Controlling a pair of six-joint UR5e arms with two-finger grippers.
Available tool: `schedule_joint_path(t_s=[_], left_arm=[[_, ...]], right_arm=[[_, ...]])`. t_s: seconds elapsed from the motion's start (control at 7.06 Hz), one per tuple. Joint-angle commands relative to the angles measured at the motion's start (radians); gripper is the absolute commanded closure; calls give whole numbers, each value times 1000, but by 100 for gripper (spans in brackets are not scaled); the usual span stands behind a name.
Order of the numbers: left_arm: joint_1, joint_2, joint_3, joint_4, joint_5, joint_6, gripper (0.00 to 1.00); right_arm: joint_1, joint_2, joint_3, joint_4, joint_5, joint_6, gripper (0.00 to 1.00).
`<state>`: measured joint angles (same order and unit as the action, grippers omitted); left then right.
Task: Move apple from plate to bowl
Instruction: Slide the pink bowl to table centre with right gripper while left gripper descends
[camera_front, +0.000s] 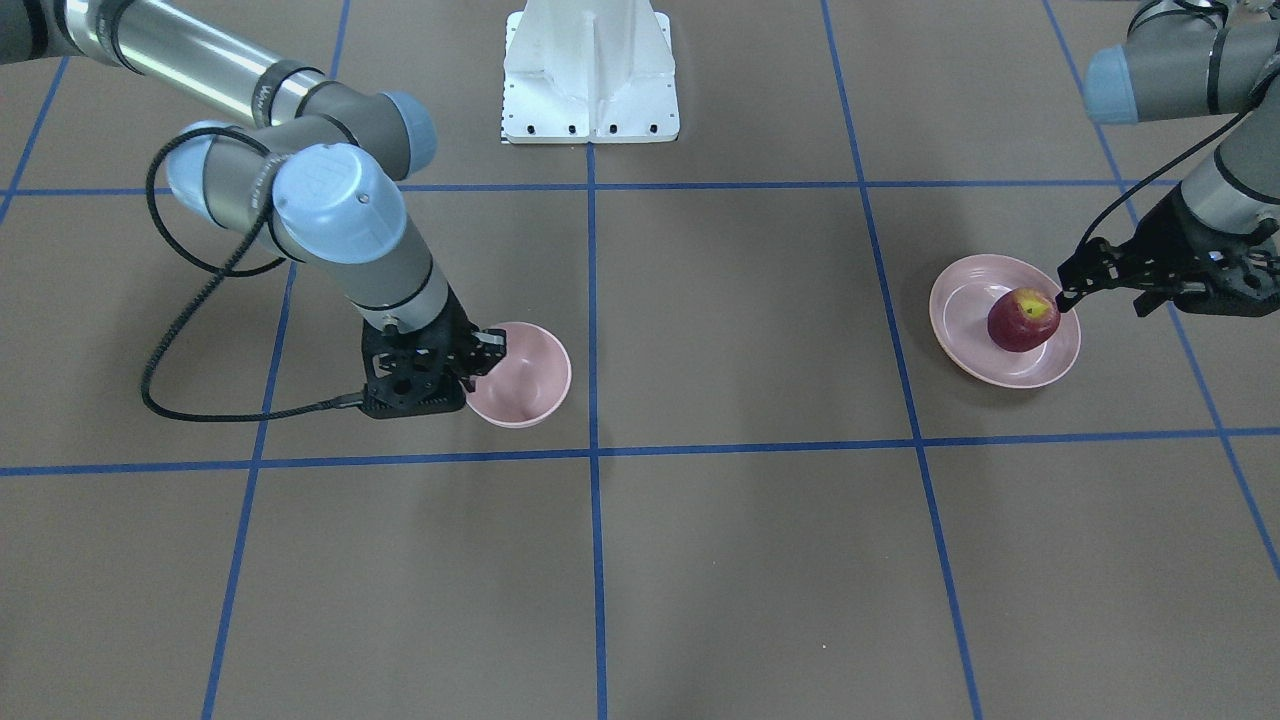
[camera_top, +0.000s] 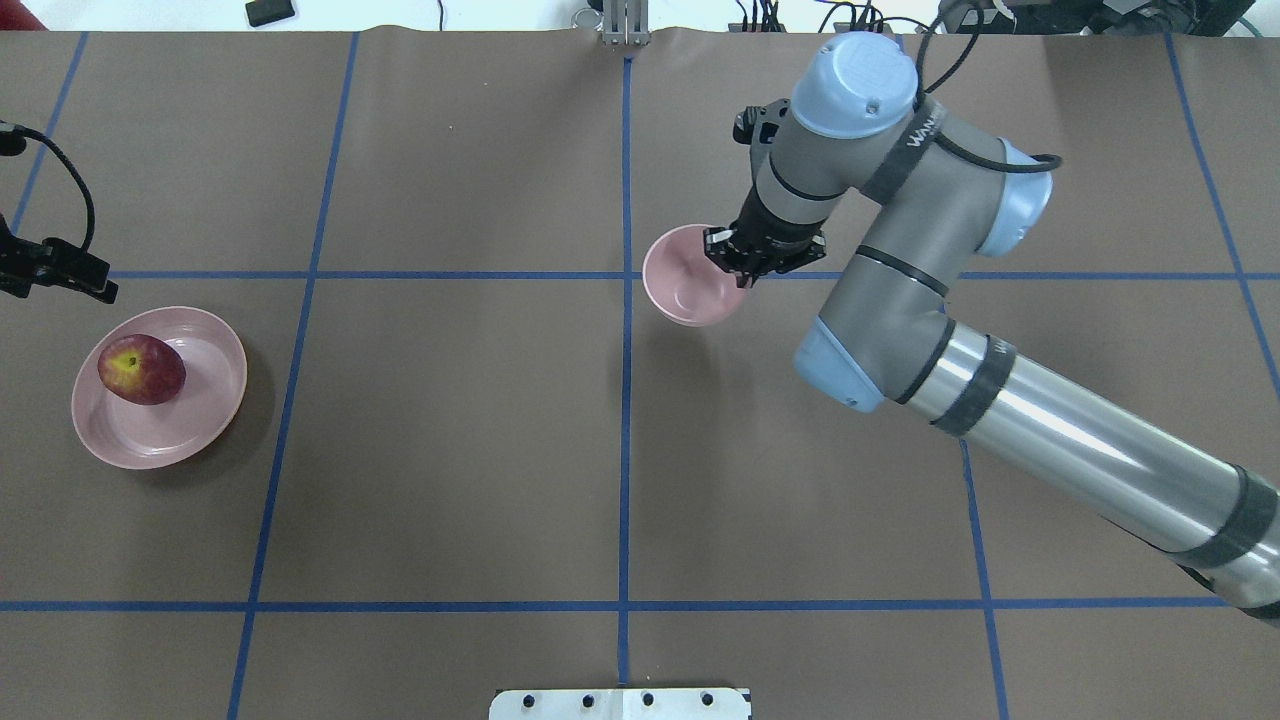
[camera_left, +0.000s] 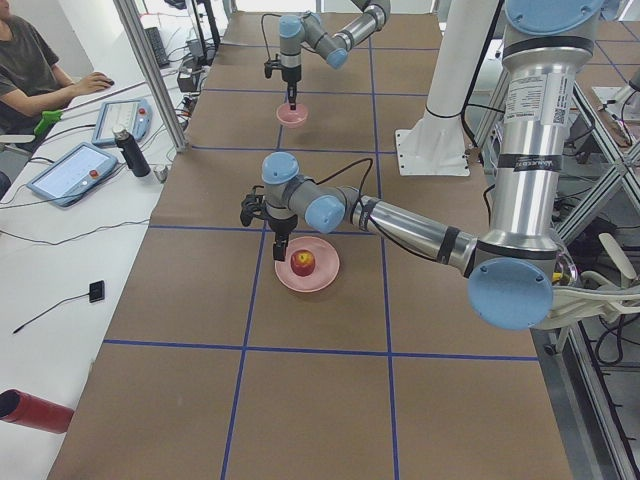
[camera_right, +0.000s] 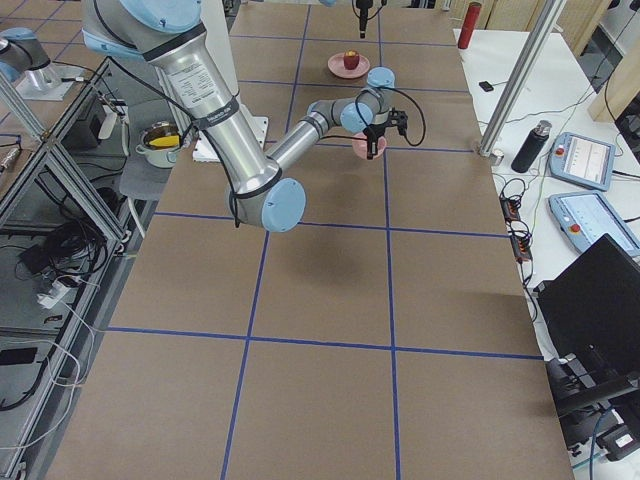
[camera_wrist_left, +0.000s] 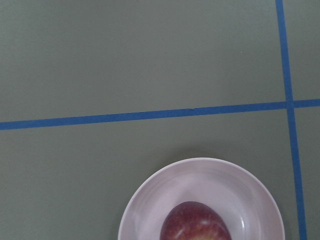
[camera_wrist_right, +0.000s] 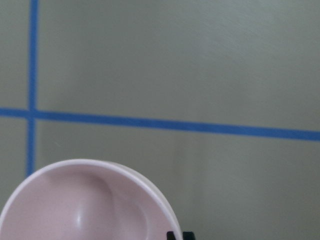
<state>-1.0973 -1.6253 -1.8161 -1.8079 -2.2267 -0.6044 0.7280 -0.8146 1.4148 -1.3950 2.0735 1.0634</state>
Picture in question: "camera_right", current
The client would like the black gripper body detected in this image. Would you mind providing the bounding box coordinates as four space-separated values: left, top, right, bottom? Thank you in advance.
365 109 408 136

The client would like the red apple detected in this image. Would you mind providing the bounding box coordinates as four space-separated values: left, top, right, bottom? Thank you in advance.
342 50 360 71

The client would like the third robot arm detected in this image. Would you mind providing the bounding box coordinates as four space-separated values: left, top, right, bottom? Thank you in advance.
1 27 84 101

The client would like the pink bowl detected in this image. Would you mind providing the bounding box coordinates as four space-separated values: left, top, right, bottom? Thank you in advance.
351 133 387 160

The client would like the pink plate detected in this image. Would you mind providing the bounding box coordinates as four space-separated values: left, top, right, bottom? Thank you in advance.
327 52 371 79

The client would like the small black box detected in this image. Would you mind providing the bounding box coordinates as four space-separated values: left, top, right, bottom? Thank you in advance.
479 81 494 92

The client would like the red bottle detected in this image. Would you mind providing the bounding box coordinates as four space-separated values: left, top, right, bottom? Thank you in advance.
457 1 482 50

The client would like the black bottle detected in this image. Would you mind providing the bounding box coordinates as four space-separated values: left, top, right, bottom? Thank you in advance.
510 120 552 173

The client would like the black power strip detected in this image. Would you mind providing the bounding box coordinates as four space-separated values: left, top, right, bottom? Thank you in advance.
500 197 533 264

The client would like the blue teach pendant far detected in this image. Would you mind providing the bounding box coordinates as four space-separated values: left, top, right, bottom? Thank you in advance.
547 132 616 191

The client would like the blue teach pendant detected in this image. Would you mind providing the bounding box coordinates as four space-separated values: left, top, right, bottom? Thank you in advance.
548 191 639 257
547 132 616 191

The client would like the white enamel pot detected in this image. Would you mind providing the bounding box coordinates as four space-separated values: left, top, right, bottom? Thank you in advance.
135 121 182 169

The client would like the blue teach pendant near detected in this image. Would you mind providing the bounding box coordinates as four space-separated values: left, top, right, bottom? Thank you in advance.
548 191 639 257

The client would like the black laptop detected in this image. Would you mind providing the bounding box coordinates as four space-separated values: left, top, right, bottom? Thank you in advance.
536 234 639 372

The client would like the aluminium frame post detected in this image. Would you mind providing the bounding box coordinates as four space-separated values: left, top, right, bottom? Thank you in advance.
477 0 566 157

